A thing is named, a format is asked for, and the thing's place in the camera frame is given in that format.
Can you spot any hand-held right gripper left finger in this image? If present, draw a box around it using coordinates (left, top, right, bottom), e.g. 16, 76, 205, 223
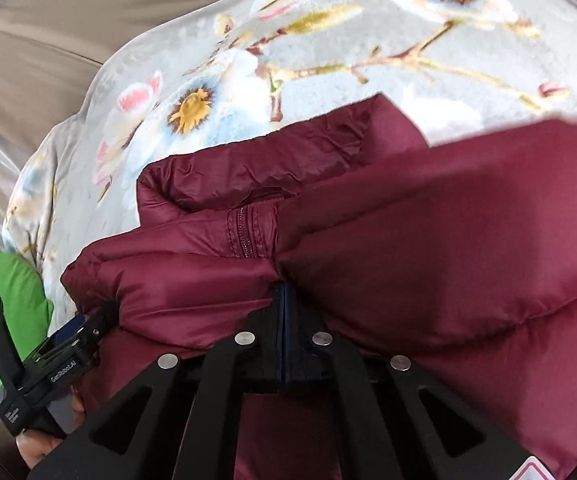
27, 281, 286, 480

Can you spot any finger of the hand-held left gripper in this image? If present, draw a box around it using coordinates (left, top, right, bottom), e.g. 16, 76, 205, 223
70, 303, 120, 347

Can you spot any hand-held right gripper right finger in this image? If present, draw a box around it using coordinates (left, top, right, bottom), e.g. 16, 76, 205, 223
286, 281, 535, 480

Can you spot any maroon puffer jacket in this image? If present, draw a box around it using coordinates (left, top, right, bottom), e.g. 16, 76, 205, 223
61, 92, 577, 480

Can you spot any person's left hand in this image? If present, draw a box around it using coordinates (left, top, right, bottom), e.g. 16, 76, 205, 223
15, 383, 88, 468

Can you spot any green cloth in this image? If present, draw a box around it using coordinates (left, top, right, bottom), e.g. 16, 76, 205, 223
0, 252, 54, 389

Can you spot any beige fabric sheet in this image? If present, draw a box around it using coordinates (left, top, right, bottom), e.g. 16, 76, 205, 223
0, 0, 319, 127

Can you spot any floral fleece blanket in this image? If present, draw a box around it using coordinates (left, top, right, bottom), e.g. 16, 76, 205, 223
1, 0, 577, 286

